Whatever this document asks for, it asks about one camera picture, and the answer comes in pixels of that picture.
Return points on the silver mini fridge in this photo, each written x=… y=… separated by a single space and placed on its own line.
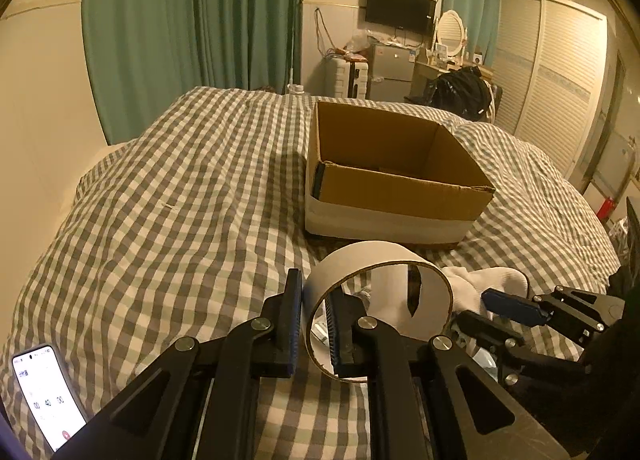
x=390 y=73

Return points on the white louvered wardrobe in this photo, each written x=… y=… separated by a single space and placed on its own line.
x=549 y=63

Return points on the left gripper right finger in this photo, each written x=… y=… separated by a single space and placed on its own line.
x=429 y=399

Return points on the red fire extinguisher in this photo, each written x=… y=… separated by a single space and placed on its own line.
x=605 y=210

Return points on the white suitcase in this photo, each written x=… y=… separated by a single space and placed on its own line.
x=347 y=77

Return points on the wooden dressing table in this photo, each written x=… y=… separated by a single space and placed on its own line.
x=424 y=73

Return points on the white smartphone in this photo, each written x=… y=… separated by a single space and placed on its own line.
x=45 y=384

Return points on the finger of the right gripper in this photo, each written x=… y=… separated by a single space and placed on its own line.
x=509 y=360
x=578 y=315

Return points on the large green curtain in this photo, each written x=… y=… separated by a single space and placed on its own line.
x=143 y=54

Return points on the black clothes on chair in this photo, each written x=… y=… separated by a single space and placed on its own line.
x=463 y=92

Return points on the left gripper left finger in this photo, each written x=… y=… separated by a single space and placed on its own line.
x=198 y=400

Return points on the white oval vanity mirror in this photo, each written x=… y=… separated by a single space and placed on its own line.
x=451 y=33

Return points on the black wall television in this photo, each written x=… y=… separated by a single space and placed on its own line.
x=410 y=15

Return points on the brown cardboard box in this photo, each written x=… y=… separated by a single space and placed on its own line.
x=376 y=174

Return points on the white sock bundle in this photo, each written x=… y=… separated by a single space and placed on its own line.
x=468 y=286

